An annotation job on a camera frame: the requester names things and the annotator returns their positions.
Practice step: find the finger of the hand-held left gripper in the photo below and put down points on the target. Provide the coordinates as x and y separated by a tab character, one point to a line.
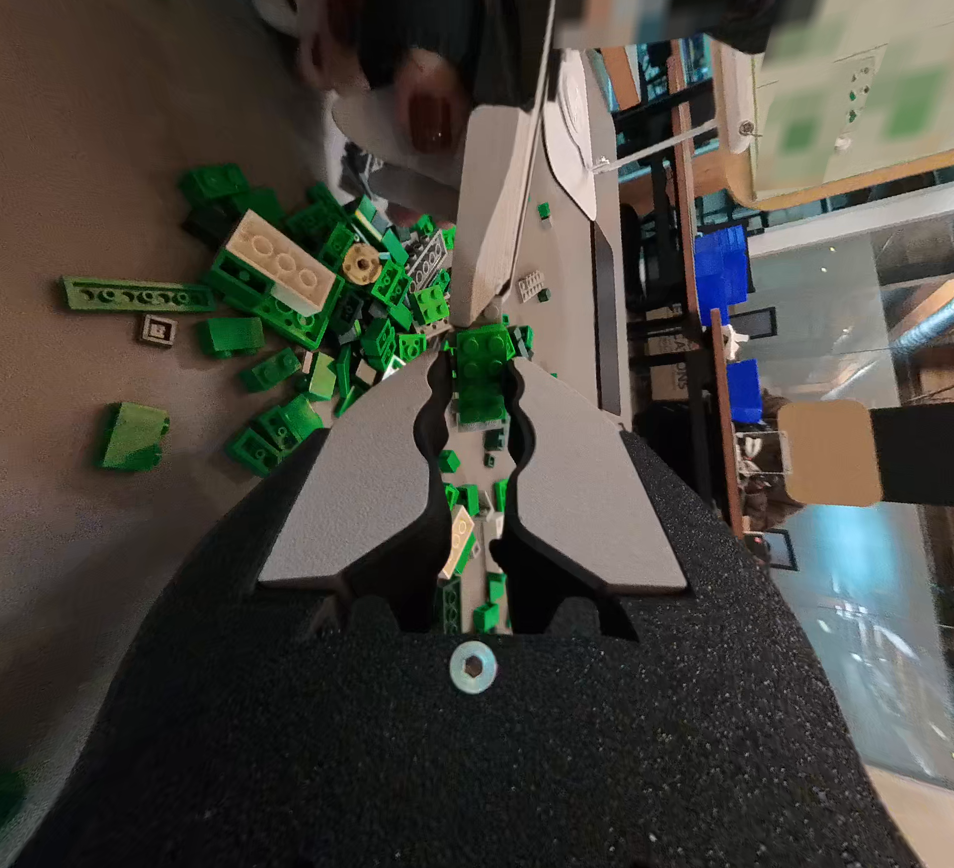
488	212

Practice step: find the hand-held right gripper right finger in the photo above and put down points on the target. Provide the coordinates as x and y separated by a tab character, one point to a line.
596	503

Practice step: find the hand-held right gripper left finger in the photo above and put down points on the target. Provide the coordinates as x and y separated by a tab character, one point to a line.
343	495

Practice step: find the green brick assembly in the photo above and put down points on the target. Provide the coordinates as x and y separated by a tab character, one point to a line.
481	369

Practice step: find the pile of green toy bricks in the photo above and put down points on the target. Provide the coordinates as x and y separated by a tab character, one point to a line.
231	279

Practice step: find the grey desk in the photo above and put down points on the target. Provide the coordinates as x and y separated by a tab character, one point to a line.
112	137

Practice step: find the person's left hand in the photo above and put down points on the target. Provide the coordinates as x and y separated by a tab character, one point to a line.
428	108

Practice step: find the grey long plate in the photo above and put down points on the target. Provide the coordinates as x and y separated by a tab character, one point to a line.
426	260

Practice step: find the small light grey plate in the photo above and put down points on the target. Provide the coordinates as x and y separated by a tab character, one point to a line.
531	285

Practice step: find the narrow cream brick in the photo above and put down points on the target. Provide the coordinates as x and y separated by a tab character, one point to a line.
456	544

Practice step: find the tan round piece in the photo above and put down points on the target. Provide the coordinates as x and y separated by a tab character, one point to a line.
363	264

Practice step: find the clear acrylic stand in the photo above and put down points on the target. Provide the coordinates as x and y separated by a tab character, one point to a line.
760	454

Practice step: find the blue storage bin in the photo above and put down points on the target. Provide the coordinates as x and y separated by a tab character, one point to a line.
744	391
721	272

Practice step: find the large cream brick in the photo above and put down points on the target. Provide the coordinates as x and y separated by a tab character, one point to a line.
279	260

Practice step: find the light green slope brick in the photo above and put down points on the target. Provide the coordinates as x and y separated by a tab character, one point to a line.
134	436

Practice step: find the wooden edged board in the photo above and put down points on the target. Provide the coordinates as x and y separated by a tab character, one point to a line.
734	85

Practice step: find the black sign on floor stand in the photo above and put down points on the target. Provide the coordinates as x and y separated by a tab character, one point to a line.
754	324

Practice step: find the small grey tile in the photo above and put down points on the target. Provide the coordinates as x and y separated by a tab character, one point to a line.
158	331

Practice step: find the long green plate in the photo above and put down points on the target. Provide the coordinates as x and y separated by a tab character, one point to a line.
138	295

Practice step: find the silver air duct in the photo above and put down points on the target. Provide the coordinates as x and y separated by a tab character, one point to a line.
924	339

